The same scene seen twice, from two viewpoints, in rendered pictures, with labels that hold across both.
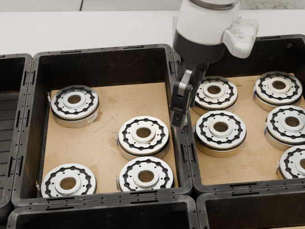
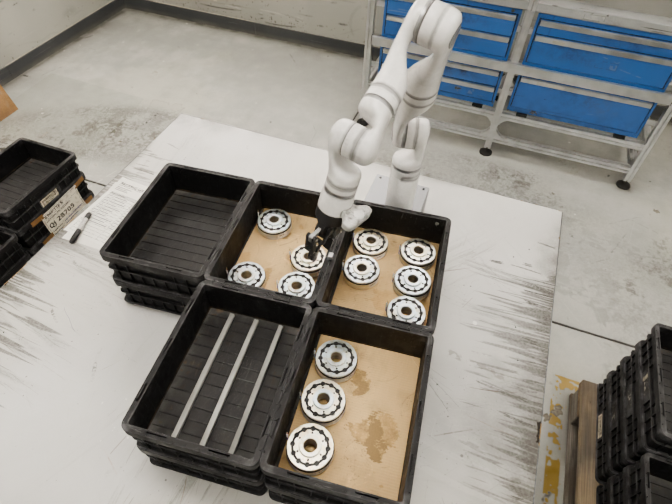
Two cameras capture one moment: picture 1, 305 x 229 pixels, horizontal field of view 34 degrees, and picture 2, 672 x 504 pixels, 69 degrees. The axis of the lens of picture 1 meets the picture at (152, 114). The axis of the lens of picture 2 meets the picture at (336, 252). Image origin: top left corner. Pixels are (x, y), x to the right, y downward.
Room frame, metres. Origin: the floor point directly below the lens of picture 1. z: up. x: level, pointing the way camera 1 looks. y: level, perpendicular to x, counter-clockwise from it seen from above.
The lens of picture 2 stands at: (-0.18, -0.28, 1.93)
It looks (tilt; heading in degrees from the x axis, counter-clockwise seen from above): 49 degrees down; 15
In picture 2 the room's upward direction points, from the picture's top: 2 degrees clockwise
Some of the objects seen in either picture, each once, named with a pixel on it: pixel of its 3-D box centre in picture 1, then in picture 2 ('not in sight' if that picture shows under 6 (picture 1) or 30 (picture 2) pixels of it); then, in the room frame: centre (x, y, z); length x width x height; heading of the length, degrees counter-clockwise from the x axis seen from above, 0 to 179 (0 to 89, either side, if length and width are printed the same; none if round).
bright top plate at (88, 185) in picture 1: (68, 185); (246, 276); (0.55, 0.16, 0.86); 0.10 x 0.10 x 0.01
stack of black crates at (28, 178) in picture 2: not in sight; (37, 211); (0.94, 1.39, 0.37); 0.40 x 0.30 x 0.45; 176
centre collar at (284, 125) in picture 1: (292, 122); (412, 279); (0.68, -0.28, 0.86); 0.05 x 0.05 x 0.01
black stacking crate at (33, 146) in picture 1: (105, 134); (283, 250); (0.67, 0.10, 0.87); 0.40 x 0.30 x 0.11; 2
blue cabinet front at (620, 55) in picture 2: not in sight; (590, 79); (2.50, -0.93, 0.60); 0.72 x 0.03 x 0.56; 86
